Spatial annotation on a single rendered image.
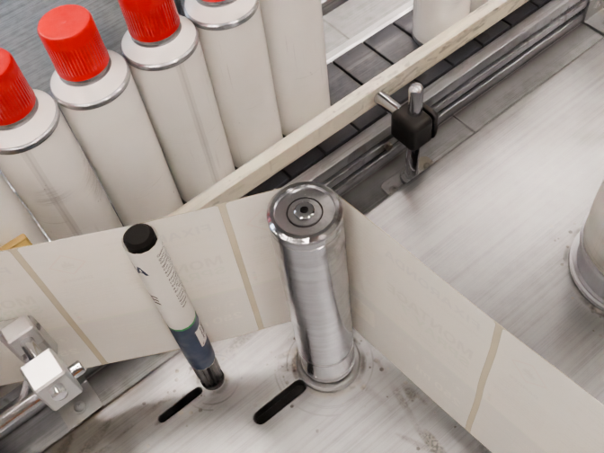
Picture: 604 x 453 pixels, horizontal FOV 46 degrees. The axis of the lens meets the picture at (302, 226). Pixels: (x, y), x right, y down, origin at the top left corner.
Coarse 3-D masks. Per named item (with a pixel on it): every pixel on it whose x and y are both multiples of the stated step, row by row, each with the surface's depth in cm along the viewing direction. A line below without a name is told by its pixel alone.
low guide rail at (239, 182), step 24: (504, 0) 64; (528, 0) 67; (456, 24) 63; (480, 24) 64; (432, 48) 62; (456, 48) 64; (384, 72) 61; (408, 72) 61; (360, 96) 60; (312, 120) 59; (336, 120) 59; (288, 144) 57; (312, 144) 59; (240, 168) 56; (264, 168) 57; (216, 192) 55; (240, 192) 57
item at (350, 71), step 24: (408, 24) 69; (504, 24) 68; (360, 48) 68; (384, 48) 68; (408, 48) 67; (480, 48) 67; (336, 72) 66; (360, 72) 66; (432, 72) 65; (336, 96) 65; (360, 120) 63; (336, 144) 61; (288, 168) 60
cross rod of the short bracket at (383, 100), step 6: (378, 96) 60; (384, 96) 60; (378, 102) 60; (384, 102) 60; (390, 102) 59; (396, 102) 59; (384, 108) 60; (390, 108) 59; (396, 108) 59; (390, 114) 60
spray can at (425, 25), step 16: (416, 0) 64; (432, 0) 62; (448, 0) 62; (464, 0) 62; (416, 16) 65; (432, 16) 63; (448, 16) 63; (464, 16) 64; (416, 32) 66; (432, 32) 65
